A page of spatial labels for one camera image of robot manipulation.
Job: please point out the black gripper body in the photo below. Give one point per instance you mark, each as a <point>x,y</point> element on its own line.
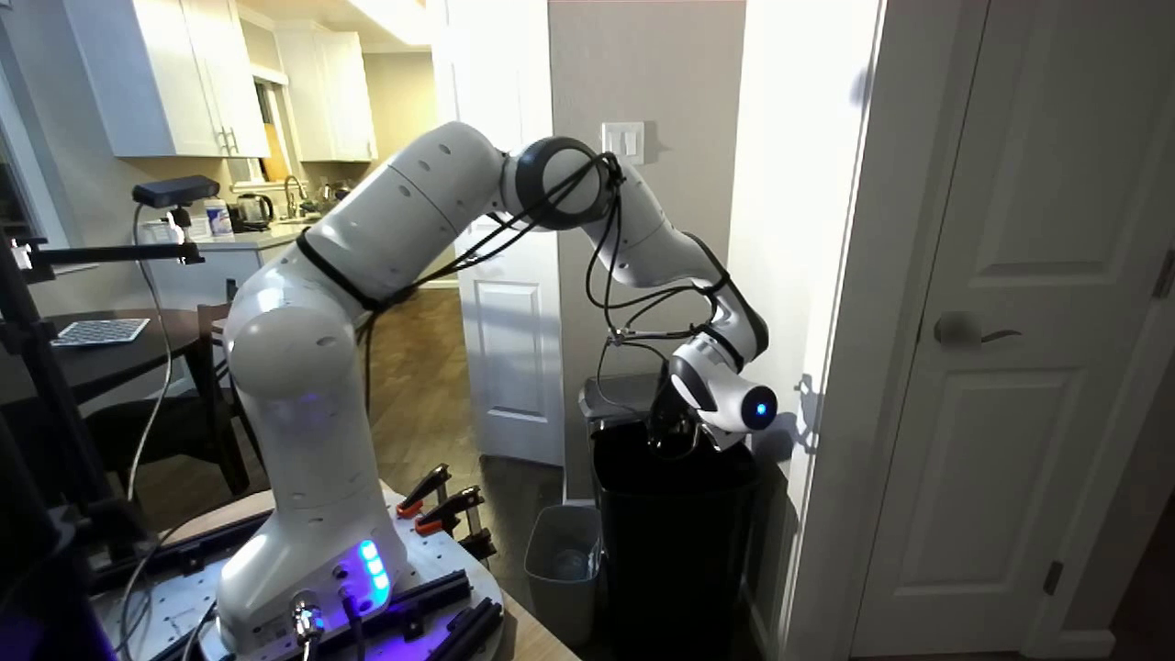
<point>671,417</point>

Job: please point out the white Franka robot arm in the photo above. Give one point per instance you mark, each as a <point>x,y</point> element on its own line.
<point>316,368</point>

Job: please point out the grey rectangular step bin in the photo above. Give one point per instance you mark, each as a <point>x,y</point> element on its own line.
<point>618,398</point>

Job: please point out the black round bin body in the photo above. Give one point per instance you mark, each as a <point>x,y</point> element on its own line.
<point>674,563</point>

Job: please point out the white door with black edge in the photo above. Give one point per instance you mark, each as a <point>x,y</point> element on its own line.
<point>518,354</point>

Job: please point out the small grey wastebasket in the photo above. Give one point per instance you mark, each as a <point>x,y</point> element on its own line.
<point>563,573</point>

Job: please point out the metal door hinge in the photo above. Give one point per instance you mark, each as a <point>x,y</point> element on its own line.
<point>1053,578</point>

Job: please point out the black kettle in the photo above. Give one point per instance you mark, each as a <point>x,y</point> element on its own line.
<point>253,211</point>

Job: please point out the white kitchen counter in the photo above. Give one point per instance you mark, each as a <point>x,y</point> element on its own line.
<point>226,263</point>

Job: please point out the dark wooden table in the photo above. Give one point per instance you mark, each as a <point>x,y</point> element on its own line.
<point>123,368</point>

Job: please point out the grey tablet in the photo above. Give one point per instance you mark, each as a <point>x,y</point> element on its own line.
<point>100,332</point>

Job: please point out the black tripod stand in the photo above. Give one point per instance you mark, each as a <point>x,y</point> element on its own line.
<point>37,428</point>

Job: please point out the white light switch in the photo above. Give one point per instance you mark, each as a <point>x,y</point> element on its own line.
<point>621,140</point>

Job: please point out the black robot mounting frame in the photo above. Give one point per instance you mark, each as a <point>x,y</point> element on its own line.
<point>415,611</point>

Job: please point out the white kitchen wall cabinet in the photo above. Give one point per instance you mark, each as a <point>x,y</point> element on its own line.
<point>160,74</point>
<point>326,98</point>

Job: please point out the small picture frame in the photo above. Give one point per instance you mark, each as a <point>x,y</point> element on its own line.
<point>217,222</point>

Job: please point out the black camera on stand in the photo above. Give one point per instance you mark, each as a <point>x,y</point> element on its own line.
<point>173,193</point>

